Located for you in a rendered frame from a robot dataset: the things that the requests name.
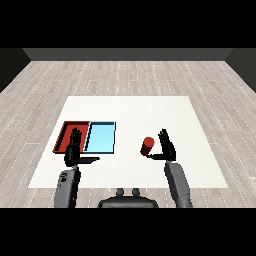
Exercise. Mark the small red can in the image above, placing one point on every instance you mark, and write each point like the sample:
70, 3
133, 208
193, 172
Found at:
147, 146

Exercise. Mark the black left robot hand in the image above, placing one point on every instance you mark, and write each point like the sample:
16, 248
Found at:
72, 155

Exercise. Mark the dark grey robot body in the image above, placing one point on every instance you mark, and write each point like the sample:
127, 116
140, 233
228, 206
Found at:
128, 201

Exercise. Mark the light blue shallow open box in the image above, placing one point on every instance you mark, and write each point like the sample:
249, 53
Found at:
100, 137

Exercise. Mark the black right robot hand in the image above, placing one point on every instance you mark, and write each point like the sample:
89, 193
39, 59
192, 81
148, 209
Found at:
168, 150

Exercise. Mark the red shallow open box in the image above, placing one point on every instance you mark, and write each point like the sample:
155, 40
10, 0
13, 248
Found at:
68, 135

